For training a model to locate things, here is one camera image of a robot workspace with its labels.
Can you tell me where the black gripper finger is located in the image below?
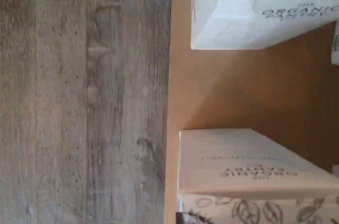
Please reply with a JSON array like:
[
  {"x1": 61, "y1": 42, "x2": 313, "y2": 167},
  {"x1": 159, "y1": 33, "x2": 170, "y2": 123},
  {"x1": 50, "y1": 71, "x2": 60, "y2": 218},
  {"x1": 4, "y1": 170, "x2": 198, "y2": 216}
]
[{"x1": 175, "y1": 209, "x2": 213, "y2": 224}]

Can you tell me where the white box green strip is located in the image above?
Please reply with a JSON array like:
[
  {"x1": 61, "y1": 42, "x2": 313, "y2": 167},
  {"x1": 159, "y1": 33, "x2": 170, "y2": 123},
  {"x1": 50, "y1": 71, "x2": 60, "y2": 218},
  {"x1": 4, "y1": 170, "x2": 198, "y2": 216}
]
[{"x1": 175, "y1": 128, "x2": 339, "y2": 224}]

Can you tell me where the low wooden shelf board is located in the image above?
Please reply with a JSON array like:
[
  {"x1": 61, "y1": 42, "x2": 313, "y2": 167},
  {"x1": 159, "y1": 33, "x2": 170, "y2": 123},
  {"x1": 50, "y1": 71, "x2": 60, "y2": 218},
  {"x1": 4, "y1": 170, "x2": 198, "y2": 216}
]
[{"x1": 164, "y1": 0, "x2": 339, "y2": 224}]

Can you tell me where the white box pink strip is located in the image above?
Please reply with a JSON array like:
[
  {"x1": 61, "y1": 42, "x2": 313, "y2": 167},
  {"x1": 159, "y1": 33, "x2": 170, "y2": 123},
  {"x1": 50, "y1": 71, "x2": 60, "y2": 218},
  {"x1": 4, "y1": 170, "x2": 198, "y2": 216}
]
[{"x1": 190, "y1": 0, "x2": 339, "y2": 50}]

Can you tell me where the white leaf-print pantry box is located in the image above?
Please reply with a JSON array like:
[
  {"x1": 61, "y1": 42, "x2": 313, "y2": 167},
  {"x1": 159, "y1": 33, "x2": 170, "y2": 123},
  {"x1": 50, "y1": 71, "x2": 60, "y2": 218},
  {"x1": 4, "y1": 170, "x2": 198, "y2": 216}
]
[{"x1": 330, "y1": 21, "x2": 339, "y2": 66}]

